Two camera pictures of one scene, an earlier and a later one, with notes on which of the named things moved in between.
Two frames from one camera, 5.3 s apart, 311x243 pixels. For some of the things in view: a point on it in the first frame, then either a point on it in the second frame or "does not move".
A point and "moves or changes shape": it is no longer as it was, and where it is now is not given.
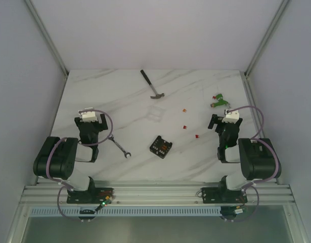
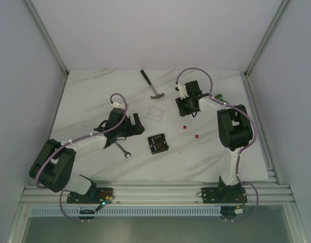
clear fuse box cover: (154, 113) does not move
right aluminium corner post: (281, 8) does not move
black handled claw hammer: (158, 95) does not move
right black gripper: (216, 120) → (182, 111)
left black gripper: (90, 124) → (131, 125)
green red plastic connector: (221, 102) does not move
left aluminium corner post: (43, 29) does not move
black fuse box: (161, 147) moves or changes shape
